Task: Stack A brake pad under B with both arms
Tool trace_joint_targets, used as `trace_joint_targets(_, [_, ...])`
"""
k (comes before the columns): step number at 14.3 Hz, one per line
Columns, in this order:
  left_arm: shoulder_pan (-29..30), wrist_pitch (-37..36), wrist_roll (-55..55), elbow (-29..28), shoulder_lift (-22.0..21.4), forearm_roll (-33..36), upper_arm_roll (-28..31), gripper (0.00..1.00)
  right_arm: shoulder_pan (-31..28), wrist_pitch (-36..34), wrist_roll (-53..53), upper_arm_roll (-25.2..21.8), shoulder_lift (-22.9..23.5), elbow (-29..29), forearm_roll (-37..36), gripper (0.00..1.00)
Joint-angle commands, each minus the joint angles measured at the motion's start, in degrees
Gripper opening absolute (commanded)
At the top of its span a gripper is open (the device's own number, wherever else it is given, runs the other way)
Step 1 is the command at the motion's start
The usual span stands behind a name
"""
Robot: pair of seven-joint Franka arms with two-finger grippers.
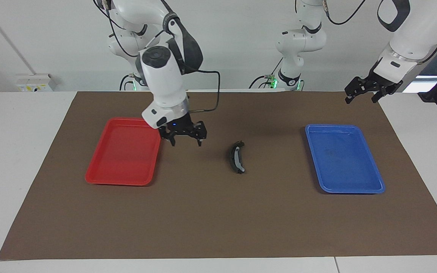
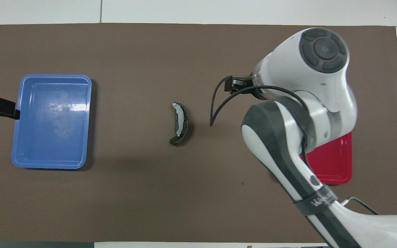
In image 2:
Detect red plastic tray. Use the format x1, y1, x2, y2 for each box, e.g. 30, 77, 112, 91
299, 131, 353, 185

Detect black right arm strap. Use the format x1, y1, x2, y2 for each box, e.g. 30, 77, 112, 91
293, 192, 339, 217

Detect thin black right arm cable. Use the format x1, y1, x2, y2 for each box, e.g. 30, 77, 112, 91
343, 196, 379, 216

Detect brown table mat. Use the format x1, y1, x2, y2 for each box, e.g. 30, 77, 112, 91
0, 23, 397, 243

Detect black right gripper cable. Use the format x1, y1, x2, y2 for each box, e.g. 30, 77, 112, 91
209, 76, 310, 159

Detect blue plastic tray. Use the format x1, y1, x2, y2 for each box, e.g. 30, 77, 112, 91
11, 74, 92, 170

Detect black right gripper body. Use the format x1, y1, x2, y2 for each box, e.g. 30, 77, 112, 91
232, 75, 254, 94

